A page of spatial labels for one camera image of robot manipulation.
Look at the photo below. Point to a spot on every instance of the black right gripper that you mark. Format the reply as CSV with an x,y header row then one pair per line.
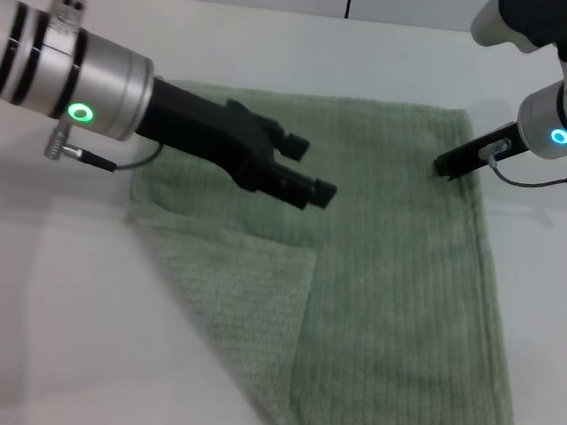
x,y
490,147

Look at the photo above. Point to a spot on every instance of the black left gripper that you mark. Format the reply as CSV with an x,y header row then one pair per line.
x,y
206,130

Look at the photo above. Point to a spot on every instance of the green ribbed towel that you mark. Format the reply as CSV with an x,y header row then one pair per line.
x,y
387,283

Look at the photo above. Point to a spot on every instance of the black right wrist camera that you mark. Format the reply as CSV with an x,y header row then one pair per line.
x,y
543,19

